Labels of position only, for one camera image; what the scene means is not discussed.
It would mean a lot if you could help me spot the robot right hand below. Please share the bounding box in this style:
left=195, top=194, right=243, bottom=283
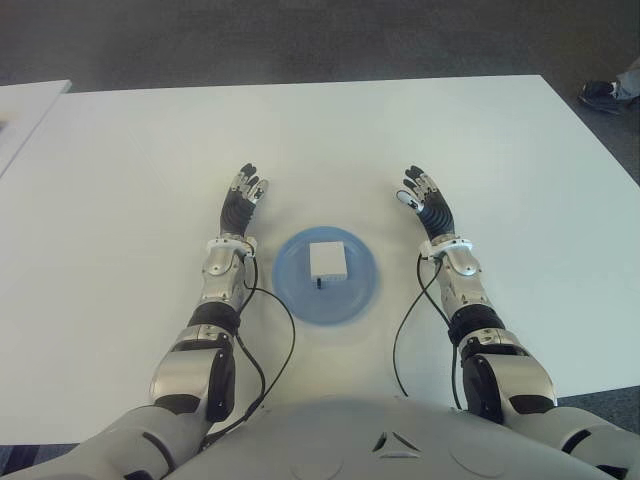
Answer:
left=394, top=163, right=457, bottom=244

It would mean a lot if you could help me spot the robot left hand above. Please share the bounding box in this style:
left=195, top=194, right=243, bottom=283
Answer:
left=218, top=162, right=273, bottom=241

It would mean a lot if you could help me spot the white charger block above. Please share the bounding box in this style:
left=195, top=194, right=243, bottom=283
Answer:
left=308, top=241, right=349, bottom=290

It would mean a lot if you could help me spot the blue round plate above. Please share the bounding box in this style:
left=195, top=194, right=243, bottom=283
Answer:
left=272, top=225, right=382, bottom=326

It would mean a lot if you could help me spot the black shoe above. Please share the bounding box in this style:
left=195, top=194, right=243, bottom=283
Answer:
left=578, top=81, right=624, bottom=115

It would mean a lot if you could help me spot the white side table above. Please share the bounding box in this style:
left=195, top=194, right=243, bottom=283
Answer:
left=0, top=79, right=71, bottom=176

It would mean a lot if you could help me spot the grey trouser leg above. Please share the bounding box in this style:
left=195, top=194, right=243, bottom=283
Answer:
left=613, top=67, right=640, bottom=100

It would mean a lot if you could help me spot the grey robot torso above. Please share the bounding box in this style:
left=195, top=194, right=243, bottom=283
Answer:
left=169, top=394, right=601, bottom=480

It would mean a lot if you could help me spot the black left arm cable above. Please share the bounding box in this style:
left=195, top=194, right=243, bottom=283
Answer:
left=234, top=334, right=265, bottom=421
left=199, top=257, right=297, bottom=446

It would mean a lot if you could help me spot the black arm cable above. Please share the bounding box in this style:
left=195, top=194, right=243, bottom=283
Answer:
left=234, top=334, right=265, bottom=421
left=392, top=257, right=442, bottom=399
left=199, top=257, right=297, bottom=446
left=418, top=255, right=466, bottom=411

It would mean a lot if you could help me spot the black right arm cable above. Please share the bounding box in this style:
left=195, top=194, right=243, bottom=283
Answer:
left=392, top=257, right=442, bottom=399
left=418, top=255, right=466, bottom=411

